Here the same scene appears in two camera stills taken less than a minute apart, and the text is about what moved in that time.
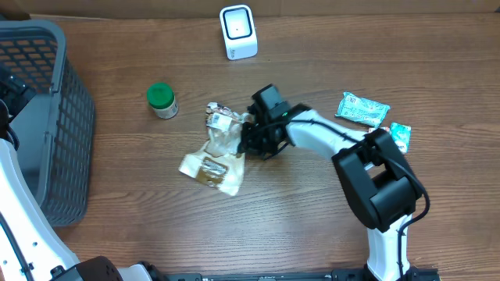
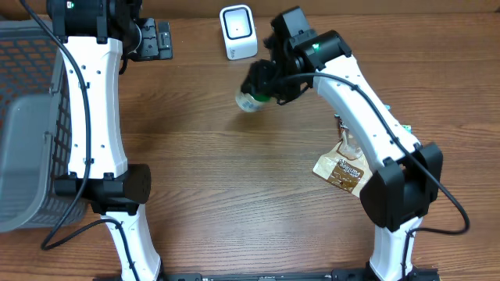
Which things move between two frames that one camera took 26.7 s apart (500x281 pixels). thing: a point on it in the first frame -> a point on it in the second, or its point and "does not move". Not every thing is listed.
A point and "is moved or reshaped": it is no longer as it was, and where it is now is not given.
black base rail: [412, 274] does not move
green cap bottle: [162, 98] -> [251, 103]
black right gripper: [250, 143] -> [262, 82]
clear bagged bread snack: [219, 164] is moved or reshaped
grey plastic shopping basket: [54, 132] does not move
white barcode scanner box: [238, 30] does not move
